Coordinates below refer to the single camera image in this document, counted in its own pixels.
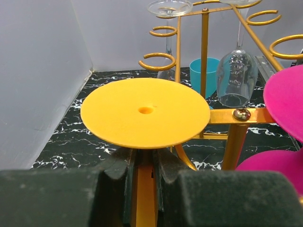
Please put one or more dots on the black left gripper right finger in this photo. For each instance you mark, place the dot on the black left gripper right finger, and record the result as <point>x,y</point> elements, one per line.
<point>189,198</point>

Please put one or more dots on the gold wire wine glass rack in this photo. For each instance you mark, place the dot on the gold wire wine glass rack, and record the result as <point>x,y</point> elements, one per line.
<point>239,119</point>

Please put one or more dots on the short clear wine glass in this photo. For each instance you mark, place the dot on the short clear wine glass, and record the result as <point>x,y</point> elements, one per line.
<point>236,75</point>

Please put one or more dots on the pink plastic wine glass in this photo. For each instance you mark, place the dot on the pink plastic wine glass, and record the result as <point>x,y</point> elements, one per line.
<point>283,97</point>

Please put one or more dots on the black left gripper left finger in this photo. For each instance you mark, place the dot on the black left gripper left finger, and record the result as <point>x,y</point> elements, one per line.
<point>97,196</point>

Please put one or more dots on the orange plastic wine glass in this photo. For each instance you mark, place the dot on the orange plastic wine glass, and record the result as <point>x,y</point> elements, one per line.
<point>145,116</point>

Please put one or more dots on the aluminium rail frame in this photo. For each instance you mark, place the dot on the aluminium rail frame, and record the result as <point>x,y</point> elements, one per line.
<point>265,64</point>

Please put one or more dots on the tall clear wine glass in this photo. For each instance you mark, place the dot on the tall clear wine glass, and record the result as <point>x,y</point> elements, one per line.
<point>169,9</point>

